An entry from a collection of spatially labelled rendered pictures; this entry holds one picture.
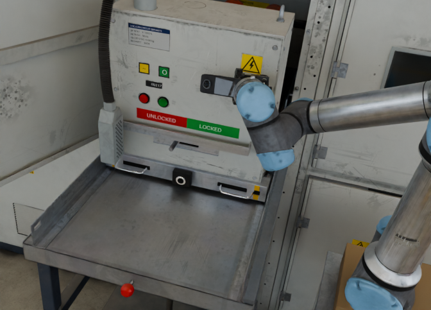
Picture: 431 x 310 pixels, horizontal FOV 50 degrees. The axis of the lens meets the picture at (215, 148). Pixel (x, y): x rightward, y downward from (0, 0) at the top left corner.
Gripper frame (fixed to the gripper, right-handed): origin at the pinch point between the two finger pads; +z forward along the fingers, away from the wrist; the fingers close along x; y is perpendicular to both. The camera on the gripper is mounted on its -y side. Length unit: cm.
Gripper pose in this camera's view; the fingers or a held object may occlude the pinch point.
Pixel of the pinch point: (234, 82)
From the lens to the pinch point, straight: 127.1
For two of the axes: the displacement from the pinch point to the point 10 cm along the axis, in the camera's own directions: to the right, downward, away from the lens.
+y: 10.0, 0.8, 0.5
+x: 0.9, -9.6, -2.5
